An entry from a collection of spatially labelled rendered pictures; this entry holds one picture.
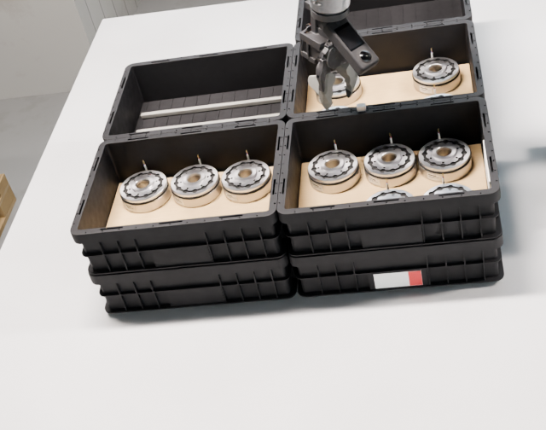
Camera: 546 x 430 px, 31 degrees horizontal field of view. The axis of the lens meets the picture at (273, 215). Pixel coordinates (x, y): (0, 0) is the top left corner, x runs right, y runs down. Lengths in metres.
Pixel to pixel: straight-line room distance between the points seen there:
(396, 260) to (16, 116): 2.59
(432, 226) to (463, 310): 0.18
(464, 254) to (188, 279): 0.53
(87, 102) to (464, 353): 1.35
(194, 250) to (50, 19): 2.31
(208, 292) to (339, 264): 0.27
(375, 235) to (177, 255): 0.38
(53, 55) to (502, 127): 2.32
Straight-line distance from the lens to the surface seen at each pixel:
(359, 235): 1.81
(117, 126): 2.17
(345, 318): 1.88
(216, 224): 1.80
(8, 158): 3.95
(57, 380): 1.95
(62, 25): 4.05
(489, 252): 1.85
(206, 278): 1.91
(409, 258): 1.85
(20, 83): 4.26
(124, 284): 1.96
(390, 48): 2.24
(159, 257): 1.88
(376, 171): 1.93
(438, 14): 2.47
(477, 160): 1.98
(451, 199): 1.74
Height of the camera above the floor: 2.06
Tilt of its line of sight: 39 degrees down
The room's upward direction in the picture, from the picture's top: 14 degrees counter-clockwise
